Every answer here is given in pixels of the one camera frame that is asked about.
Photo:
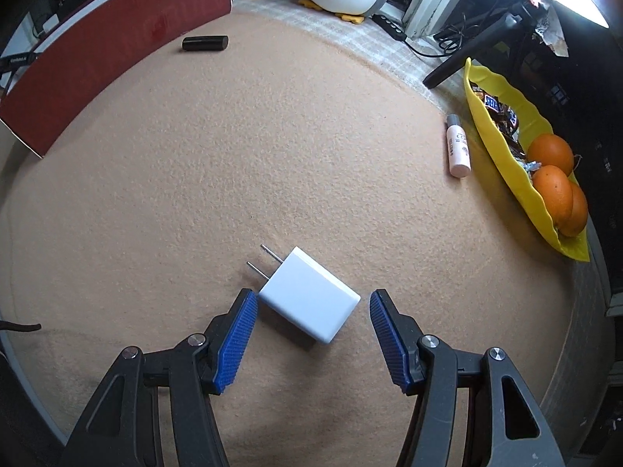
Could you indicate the black inline switch box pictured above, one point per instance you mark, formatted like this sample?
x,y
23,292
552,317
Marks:
x,y
390,27

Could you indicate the black cylinder tube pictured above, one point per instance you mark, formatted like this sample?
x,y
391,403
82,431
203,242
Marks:
x,y
217,43

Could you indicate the orange fruit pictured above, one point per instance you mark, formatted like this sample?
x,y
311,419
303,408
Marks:
x,y
550,149
577,220
555,188

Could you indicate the black ring light stand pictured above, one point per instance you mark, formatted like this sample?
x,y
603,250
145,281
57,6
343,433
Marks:
x,y
523,15

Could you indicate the white lotion bottle grey cap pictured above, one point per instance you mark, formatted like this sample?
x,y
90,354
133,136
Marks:
x,y
457,146

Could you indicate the snickers bar blue label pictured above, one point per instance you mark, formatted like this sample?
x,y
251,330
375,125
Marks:
x,y
491,103

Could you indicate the orange fruit front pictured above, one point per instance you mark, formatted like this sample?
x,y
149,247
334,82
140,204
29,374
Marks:
x,y
555,188

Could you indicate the orange fruit right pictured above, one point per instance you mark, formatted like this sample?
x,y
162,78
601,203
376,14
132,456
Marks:
x,y
577,220

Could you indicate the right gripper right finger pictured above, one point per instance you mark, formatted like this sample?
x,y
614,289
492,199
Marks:
x,y
398,335

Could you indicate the white power adapter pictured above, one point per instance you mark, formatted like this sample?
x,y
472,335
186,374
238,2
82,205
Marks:
x,y
50,24

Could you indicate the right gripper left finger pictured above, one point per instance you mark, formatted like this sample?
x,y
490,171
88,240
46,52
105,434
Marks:
x,y
228,335

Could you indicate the wrapped candies pile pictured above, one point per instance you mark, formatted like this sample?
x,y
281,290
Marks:
x,y
529,166

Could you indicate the white wall charger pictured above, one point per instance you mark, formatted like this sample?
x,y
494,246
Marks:
x,y
307,295

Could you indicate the snickers bar upright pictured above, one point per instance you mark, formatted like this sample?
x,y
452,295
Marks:
x,y
507,120

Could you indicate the orange fruit rear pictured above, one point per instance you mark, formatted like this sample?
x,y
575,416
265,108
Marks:
x,y
550,149

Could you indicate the red cardboard box white inside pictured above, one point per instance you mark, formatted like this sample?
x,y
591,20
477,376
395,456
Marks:
x,y
87,53

